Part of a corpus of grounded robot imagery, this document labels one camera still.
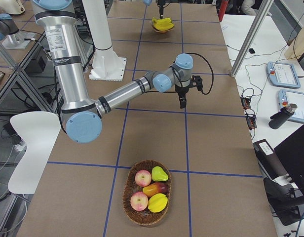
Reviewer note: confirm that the blue teach pendant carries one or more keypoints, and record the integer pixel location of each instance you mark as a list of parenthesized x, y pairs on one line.
[(295, 97), (283, 75)]

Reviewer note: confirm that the yellow starfruit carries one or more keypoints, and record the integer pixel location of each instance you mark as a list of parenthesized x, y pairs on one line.
[(157, 203)]

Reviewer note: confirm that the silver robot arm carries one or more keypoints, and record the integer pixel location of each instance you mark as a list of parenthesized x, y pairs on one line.
[(148, 3), (82, 115)]

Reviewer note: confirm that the black monitor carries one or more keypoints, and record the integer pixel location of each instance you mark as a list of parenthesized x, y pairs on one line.
[(291, 155)]

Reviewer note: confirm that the pink apple near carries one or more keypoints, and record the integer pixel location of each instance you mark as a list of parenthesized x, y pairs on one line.
[(139, 201)]

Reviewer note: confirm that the pink apple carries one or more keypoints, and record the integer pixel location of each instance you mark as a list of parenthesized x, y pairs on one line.
[(143, 178), (139, 201)]

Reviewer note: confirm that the red yellow mango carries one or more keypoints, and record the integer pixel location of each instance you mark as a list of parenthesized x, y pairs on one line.
[(155, 188)]

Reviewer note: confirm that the black label printer box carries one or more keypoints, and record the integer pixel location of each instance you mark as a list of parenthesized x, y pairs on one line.
[(269, 159)]

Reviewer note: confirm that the pink apple far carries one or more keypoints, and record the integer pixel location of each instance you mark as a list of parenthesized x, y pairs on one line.
[(143, 178)]

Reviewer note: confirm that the yellow banana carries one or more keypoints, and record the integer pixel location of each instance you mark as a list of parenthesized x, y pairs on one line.
[(154, 20), (165, 21), (162, 25), (162, 29)]

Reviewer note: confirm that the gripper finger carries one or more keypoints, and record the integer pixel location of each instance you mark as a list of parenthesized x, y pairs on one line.
[(182, 102)]

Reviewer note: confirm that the brown wicker basket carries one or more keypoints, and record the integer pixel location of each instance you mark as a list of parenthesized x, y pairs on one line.
[(145, 217)]

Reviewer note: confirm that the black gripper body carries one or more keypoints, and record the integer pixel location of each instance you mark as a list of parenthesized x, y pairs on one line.
[(161, 4), (180, 90)]

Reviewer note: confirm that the grey orange square plate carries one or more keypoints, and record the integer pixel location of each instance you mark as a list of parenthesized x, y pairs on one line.
[(155, 30)]

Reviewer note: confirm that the blue teach pendant far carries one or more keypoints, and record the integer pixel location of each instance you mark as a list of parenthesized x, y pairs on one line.
[(283, 75)]

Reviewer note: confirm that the aluminium frame post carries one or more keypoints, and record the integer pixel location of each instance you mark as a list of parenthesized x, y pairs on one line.
[(257, 22)]

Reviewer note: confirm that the green pear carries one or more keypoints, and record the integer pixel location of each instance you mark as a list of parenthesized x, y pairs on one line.
[(158, 174)]

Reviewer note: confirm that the blue teach pendant near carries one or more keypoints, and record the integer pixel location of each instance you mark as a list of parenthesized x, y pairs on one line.
[(295, 97)]

